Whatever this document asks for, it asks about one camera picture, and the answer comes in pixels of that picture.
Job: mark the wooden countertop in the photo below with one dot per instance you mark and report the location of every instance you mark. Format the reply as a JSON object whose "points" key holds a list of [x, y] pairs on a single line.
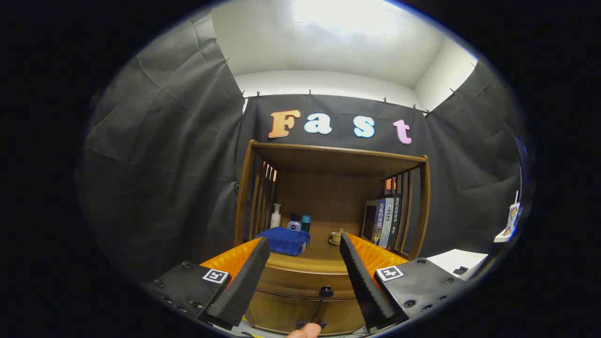
{"points": [[319, 256]]}

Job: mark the book with dark cover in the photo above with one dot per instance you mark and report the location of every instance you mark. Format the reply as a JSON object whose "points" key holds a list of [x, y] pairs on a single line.
{"points": [[370, 220]]}

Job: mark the white bottle with blue cap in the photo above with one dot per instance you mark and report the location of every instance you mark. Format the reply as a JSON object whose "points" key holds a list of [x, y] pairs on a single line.
{"points": [[294, 225]]}

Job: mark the blue folded towel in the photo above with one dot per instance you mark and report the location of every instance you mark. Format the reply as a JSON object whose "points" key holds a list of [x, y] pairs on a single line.
{"points": [[284, 240]]}

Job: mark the white side table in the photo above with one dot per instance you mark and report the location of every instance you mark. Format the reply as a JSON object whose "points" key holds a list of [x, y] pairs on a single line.
{"points": [[503, 238]]}

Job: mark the small black block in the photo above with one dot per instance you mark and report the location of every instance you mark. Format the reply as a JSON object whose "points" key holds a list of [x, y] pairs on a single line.
{"points": [[460, 271]]}

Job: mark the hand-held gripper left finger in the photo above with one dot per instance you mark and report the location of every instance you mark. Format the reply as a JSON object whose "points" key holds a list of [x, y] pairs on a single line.
{"points": [[244, 281]]}

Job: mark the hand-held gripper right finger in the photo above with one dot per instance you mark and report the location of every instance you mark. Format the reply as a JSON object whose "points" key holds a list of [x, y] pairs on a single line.
{"points": [[364, 281]]}

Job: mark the book with black spine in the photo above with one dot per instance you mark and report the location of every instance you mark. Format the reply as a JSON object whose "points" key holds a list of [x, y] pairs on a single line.
{"points": [[397, 220]]}

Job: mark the beige lidded teacup with saucer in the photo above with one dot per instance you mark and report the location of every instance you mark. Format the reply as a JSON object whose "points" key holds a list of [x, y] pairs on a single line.
{"points": [[336, 237]]}

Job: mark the book with pale spine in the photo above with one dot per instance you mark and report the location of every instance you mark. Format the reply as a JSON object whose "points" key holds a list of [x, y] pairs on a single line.
{"points": [[389, 223]]}

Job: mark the white pump bottle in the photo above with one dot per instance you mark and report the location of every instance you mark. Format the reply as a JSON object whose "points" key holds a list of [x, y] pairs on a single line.
{"points": [[276, 218]]}

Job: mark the wooden drawer with black knob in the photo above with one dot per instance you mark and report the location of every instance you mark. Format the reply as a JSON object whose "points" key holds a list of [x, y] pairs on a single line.
{"points": [[291, 281]]}

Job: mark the white desk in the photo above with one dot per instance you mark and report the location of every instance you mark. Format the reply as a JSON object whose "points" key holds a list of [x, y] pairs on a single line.
{"points": [[462, 259]]}

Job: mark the wooden cabinet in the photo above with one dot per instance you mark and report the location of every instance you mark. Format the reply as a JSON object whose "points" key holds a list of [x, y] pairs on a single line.
{"points": [[328, 162]]}

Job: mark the teal cylindrical can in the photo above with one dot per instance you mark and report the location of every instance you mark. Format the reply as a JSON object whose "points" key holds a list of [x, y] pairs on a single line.
{"points": [[305, 224]]}

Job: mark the printed paper cup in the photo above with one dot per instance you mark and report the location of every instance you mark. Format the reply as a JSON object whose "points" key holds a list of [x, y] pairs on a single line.
{"points": [[513, 216]]}

